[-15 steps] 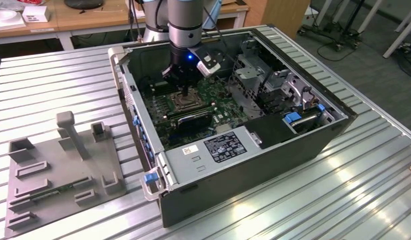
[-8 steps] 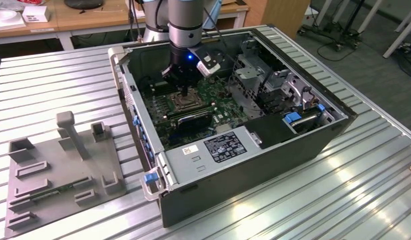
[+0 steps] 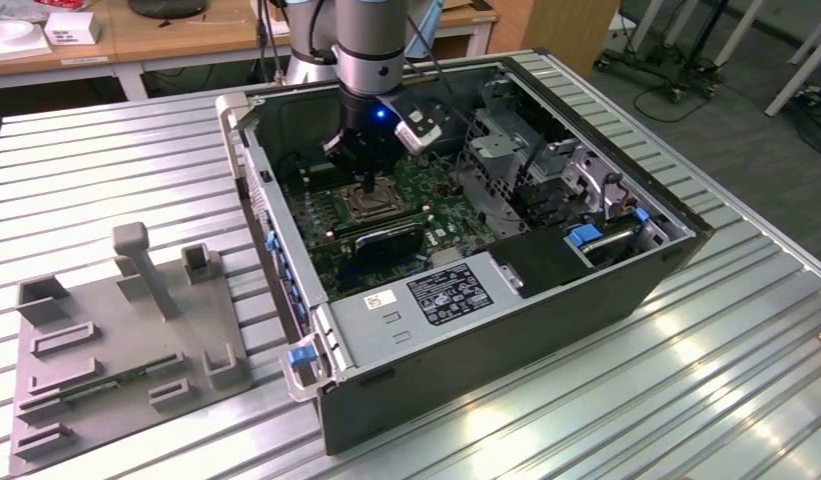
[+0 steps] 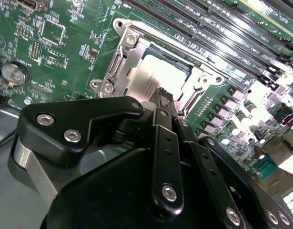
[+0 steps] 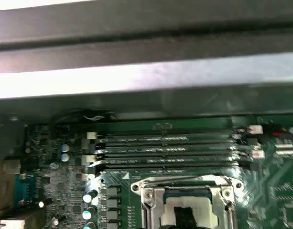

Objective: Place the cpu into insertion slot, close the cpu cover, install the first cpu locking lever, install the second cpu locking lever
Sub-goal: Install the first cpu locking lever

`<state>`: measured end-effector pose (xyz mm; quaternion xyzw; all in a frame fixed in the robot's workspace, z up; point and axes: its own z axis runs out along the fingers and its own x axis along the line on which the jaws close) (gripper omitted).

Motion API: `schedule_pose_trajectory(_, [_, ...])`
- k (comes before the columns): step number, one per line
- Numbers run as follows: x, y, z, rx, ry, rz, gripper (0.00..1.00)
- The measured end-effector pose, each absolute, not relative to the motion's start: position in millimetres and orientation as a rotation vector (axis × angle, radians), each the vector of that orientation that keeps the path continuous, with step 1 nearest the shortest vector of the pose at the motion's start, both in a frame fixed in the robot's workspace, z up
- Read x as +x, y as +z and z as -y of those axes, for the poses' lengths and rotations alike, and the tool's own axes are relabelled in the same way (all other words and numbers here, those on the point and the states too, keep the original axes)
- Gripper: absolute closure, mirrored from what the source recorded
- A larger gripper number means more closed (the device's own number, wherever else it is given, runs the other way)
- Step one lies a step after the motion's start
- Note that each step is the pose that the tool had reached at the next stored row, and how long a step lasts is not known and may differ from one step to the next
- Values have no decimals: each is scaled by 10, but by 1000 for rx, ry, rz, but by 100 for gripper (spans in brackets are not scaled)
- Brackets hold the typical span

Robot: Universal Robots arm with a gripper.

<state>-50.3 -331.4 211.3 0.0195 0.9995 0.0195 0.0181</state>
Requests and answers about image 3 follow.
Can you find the silver green CPU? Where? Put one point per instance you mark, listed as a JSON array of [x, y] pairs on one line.
[[376, 201]]

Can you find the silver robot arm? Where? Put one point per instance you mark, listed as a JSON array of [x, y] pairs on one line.
[[370, 50]]

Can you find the RAM slot black clips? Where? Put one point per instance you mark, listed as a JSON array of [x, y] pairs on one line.
[[346, 237], [383, 221], [318, 176], [322, 186]]

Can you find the CPU socket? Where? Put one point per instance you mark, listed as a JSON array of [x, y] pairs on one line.
[[378, 215]]

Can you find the green motherboard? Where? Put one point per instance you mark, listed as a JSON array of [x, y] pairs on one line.
[[450, 215]]

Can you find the silver metal disk bay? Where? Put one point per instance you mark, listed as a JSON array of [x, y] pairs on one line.
[[497, 150]]

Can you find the black graphics card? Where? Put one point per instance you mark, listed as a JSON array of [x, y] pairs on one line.
[[390, 247]]

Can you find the blue card retainer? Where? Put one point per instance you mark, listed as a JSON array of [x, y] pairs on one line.
[[270, 242]]

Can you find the wooden desk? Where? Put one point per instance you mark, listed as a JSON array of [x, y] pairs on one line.
[[183, 35]]

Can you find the black plastic shroud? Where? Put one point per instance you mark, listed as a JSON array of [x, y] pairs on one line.
[[537, 265]]

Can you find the grey power supply unit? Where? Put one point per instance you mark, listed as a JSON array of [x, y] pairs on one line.
[[376, 325]]

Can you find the wooden cabinet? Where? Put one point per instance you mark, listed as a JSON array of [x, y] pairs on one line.
[[570, 35]]

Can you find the black round monitor base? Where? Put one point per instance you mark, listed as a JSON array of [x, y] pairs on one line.
[[166, 6]]

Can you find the blue case latch tab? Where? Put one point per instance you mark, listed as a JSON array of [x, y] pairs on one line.
[[299, 357]]

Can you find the white cardboard box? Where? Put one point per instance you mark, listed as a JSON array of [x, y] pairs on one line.
[[70, 27]]

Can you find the black wheeled stand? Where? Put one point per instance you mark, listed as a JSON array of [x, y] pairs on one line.
[[690, 75]]

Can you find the black grey PC case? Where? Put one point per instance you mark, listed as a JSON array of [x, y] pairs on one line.
[[483, 380]]

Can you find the grey parts rack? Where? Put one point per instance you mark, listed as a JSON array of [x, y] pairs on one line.
[[116, 330]]

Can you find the white foam tray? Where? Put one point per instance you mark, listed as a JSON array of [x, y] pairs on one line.
[[10, 42]]

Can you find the green RAM stick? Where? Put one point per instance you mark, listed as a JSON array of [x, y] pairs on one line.
[[106, 384]]

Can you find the white table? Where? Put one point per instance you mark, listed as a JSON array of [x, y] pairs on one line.
[[805, 75]]

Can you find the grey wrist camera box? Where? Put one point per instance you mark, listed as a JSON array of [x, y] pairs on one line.
[[416, 137]]

